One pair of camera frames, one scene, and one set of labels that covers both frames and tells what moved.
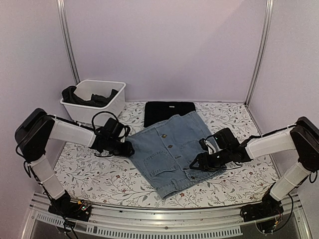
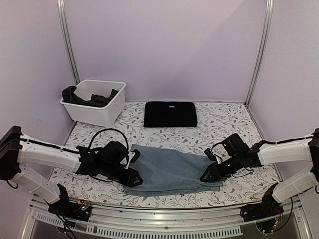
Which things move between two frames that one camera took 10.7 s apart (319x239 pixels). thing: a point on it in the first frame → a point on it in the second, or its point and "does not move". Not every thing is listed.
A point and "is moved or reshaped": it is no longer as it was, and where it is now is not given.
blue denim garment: x=165 y=149 is moved or reshaped
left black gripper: x=127 y=151 → x=130 y=179
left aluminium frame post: x=61 y=4 does not move
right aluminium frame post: x=268 y=17 does not move
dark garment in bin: x=68 y=96 does not move
